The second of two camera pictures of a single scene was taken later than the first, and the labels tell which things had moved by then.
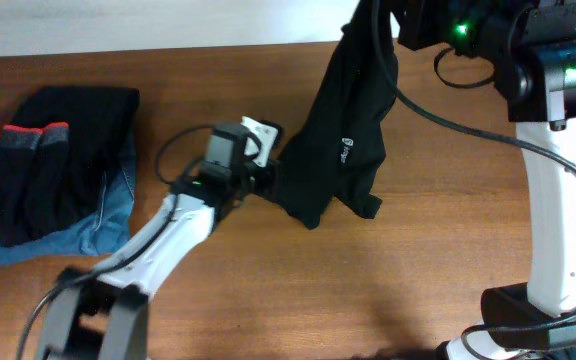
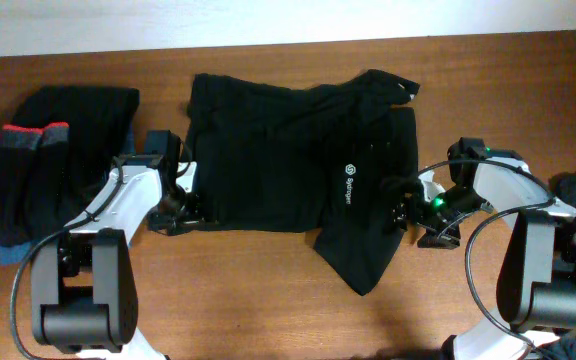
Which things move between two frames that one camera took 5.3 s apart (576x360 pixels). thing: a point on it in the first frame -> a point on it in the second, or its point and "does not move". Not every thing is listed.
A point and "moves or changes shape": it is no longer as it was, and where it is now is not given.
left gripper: [266, 178] -> [188, 211]
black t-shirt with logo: [339, 149] moves or changes shape
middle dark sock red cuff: [17, 172] does not move
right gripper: [426, 22] -> [416, 204]
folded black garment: [100, 123] does not move
